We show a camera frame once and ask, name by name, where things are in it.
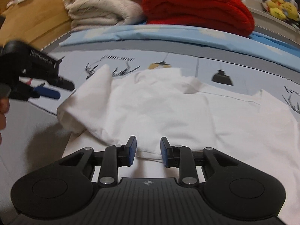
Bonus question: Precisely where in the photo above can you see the red folded blanket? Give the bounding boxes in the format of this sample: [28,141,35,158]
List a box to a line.
[142,0,255,37]

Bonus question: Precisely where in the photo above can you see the beige folded blanket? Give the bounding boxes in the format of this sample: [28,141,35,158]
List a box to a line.
[63,0,145,31]

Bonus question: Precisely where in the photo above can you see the white t-shirt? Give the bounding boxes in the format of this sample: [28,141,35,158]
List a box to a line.
[57,65,299,224]

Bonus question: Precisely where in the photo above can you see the grey patterned bed sheet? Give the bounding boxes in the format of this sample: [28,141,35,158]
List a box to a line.
[0,31,300,225]

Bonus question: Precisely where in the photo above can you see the person's left hand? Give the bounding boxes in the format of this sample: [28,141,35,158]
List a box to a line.
[0,97,10,131]

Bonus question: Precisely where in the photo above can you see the yellow plush toys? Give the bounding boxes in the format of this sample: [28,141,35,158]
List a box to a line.
[262,0,299,22]

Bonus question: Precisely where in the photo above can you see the wooden bed frame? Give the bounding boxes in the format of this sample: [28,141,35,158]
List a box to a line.
[1,0,71,49]

